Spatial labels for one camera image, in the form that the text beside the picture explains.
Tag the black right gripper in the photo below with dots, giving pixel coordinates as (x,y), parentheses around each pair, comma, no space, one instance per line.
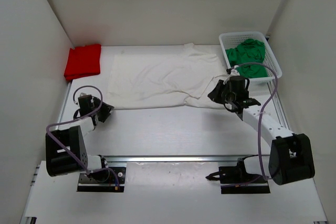
(215,95)

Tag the green t-shirt in basket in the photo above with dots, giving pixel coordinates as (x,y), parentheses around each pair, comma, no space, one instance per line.
(249,50)

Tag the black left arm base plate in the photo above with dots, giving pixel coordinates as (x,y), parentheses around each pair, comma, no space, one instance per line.
(111,180)

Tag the red t-shirt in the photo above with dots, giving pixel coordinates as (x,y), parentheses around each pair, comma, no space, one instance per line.
(82,62)

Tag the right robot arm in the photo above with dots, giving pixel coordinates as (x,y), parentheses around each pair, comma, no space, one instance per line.
(290,158)

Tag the aluminium table edge rail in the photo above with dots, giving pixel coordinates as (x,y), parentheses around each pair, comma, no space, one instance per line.
(173,159)

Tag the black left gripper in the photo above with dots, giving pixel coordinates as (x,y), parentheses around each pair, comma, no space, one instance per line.
(106,108)

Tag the white plastic basket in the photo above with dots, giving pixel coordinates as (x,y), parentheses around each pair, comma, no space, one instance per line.
(233,39)

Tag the white t-shirt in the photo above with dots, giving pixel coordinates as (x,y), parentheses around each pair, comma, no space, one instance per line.
(145,81)

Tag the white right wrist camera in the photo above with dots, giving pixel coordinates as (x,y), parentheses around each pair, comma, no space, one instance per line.
(232,72)

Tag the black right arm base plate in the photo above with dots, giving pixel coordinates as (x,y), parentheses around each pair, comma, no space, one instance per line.
(234,180)

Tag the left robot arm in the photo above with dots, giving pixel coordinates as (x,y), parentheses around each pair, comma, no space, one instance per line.
(65,148)

